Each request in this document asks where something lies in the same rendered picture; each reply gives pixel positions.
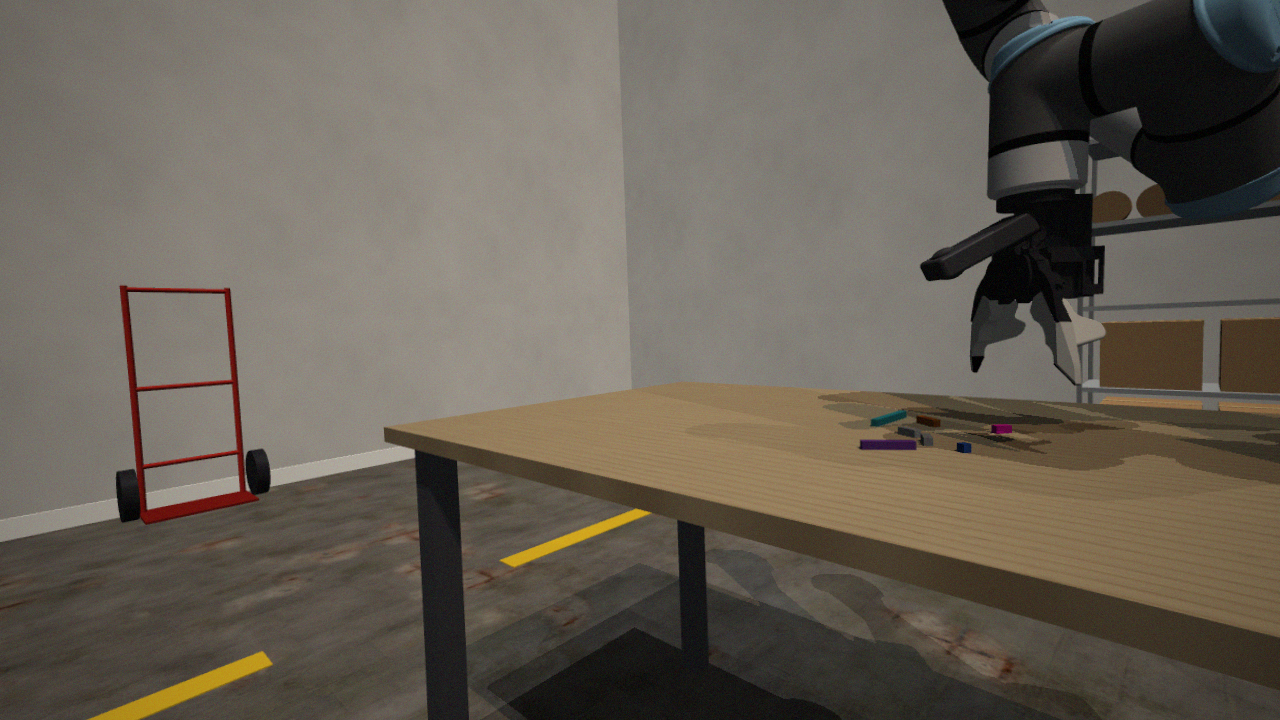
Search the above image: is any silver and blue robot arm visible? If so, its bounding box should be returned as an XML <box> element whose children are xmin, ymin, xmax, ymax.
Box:
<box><xmin>920</xmin><ymin>0</ymin><xmax>1280</xmax><ymax>281</ymax></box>

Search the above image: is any purple rod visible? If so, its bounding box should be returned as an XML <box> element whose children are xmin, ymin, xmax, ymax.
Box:
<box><xmin>860</xmin><ymin>439</ymin><xmax>916</xmax><ymax>450</ymax></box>

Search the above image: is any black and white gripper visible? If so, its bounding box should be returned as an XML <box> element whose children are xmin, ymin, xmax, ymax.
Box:
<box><xmin>970</xmin><ymin>188</ymin><xmax>1106</xmax><ymax>386</ymax></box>

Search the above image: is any turquoise rod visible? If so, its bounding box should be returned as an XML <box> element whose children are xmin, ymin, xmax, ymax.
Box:
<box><xmin>870</xmin><ymin>411</ymin><xmax>908</xmax><ymax>427</ymax></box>

